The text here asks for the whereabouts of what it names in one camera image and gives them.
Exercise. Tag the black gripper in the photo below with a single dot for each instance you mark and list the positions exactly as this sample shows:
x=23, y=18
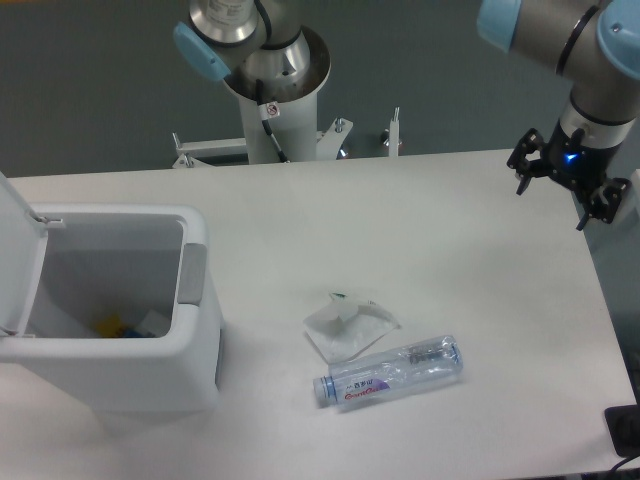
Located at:
x=577, y=157

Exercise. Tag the yellow trash item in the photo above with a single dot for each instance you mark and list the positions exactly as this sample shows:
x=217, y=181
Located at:
x=110, y=327

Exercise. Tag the clear plastic water bottle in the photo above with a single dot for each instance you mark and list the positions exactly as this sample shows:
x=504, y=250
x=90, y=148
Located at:
x=417, y=368

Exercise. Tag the white paper in bin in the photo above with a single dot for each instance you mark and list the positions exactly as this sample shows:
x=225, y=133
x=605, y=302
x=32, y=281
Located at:
x=154, y=325

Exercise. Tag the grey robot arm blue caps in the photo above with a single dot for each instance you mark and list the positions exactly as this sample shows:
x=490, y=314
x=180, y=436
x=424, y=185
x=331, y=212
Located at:
x=595, y=44

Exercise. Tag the white open trash can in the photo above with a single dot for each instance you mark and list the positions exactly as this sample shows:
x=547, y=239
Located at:
x=64, y=267

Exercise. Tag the white stand at right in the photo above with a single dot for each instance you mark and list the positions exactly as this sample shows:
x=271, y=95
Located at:
x=629, y=209

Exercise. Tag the black device at table edge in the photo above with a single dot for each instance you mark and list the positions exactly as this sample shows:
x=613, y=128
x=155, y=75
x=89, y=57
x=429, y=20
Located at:
x=623, y=426

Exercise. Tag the blue trash item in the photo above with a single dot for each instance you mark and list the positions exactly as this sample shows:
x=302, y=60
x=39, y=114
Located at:
x=131, y=333

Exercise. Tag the white plastic wrapper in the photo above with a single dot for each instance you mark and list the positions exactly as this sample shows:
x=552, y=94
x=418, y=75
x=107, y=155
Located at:
x=346, y=326

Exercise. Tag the white frame bracket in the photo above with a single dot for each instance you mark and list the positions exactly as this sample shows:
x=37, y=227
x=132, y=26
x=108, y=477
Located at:
x=267, y=147

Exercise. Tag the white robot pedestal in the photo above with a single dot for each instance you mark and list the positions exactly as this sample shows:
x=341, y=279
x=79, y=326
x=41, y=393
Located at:
x=283, y=83

